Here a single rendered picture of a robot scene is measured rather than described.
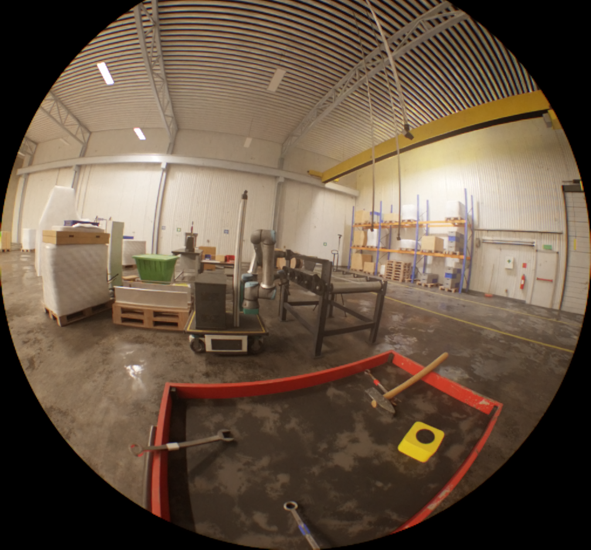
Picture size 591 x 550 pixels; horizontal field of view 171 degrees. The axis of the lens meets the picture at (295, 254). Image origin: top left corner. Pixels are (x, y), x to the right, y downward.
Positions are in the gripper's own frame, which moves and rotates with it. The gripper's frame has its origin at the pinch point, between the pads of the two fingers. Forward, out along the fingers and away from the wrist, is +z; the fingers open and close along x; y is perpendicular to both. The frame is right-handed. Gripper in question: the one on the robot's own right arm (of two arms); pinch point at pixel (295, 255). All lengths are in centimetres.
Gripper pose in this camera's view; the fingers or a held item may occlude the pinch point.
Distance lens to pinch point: 243.8
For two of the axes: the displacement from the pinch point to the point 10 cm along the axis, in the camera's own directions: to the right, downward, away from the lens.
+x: 0.9, -10.0, -0.4
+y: 3.9, 0.7, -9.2
